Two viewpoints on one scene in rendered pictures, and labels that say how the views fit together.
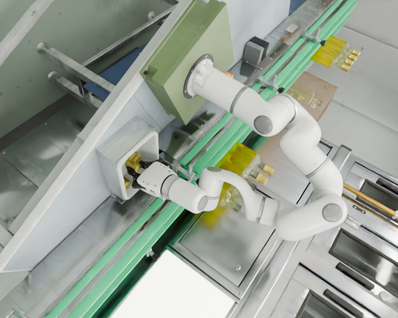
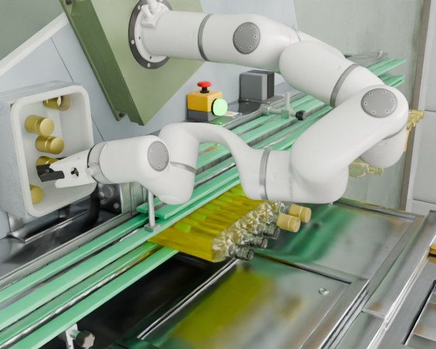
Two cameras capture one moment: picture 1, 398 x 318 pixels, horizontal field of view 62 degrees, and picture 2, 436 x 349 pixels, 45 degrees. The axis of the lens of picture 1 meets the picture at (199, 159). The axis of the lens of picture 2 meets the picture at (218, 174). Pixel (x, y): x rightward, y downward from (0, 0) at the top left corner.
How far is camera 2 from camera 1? 0.69 m
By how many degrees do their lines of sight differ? 33
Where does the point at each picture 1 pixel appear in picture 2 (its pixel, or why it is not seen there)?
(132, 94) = (50, 35)
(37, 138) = not seen: outside the picture
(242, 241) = (266, 329)
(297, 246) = (380, 332)
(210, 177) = (171, 128)
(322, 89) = not seen: hidden behind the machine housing
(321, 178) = (355, 88)
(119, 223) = (14, 262)
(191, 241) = (164, 336)
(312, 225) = (351, 131)
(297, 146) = (304, 52)
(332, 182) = not seen: hidden behind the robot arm
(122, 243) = (14, 291)
